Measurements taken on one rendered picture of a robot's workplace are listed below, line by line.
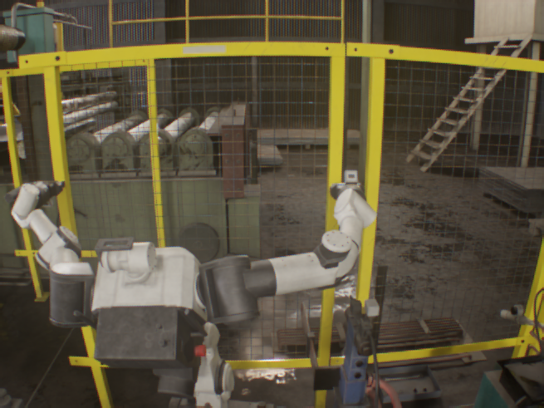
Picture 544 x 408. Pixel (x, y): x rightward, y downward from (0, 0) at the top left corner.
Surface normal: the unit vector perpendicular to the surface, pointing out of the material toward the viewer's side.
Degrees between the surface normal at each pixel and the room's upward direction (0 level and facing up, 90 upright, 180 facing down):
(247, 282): 57
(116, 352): 39
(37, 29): 90
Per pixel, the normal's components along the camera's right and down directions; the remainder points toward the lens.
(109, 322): -0.08, -0.54
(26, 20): 0.05, 0.31
